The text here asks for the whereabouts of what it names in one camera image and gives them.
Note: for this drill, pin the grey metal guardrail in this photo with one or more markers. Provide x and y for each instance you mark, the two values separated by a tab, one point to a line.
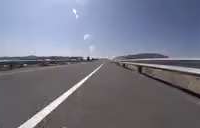
174	68

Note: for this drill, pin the low roadside barrier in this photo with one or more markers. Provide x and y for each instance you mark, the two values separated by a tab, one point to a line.
24	64

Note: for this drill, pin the grey asphalt road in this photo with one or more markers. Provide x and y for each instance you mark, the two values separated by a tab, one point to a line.
121	100

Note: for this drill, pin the white painted line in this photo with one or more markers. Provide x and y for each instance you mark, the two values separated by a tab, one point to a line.
59	101

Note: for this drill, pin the distant low hills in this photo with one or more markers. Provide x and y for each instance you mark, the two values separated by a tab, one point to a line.
31	57

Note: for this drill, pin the pale concrete kerb wall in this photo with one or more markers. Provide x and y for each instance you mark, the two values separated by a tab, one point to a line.
184	81

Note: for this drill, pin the dark distant hill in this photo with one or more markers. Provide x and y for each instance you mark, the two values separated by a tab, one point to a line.
143	56

